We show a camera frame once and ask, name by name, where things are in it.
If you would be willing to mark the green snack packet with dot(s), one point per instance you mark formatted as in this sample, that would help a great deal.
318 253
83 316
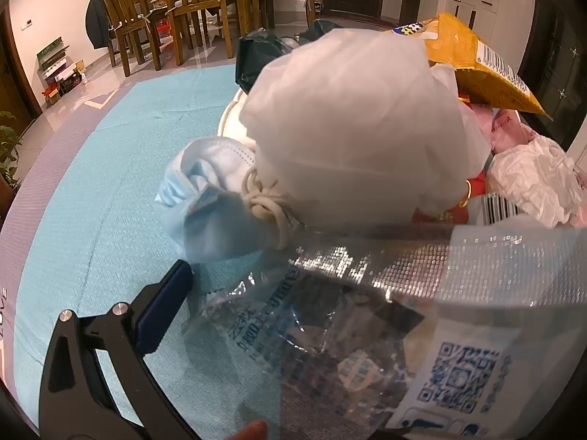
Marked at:
316 28

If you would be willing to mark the white plastic bag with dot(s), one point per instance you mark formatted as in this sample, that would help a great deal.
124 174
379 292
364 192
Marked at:
348 123

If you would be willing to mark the white low cabinet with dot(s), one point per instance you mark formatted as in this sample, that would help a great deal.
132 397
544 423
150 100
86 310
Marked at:
472 7

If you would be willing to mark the red snack packet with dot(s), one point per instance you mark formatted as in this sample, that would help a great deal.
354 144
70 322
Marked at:
451 215

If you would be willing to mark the blue face mask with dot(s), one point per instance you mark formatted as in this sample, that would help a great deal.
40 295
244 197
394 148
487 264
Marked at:
206 220

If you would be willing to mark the clear plastic packet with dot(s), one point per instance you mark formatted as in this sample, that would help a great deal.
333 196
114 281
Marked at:
458 284

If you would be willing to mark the green potted plant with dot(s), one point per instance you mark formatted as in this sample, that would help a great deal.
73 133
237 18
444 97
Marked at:
8 156

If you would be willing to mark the pile of cardboard boxes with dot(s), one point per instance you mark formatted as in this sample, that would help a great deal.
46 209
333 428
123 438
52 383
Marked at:
57 71

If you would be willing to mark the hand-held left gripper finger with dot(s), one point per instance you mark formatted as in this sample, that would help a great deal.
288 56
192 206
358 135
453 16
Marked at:
163 307

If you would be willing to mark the teal and purple floor mat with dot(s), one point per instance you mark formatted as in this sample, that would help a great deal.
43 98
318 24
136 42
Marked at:
114 192

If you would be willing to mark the dark green plastic bag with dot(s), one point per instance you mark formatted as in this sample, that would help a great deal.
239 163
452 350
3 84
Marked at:
259 57

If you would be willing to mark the dark jacket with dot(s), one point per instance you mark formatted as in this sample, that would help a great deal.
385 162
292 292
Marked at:
96 20

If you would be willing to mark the yellow chip bag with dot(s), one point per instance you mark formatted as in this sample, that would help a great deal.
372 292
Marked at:
467 50

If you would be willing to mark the white packet with barcode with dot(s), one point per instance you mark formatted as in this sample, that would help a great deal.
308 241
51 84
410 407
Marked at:
497 208

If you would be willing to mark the crumpled white paper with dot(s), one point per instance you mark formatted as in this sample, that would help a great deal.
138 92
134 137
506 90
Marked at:
536 178

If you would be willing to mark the pink packet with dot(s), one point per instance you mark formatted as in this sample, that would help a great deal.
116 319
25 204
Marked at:
504 128

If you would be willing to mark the person's left hand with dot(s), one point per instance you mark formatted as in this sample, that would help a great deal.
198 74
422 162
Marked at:
251 431

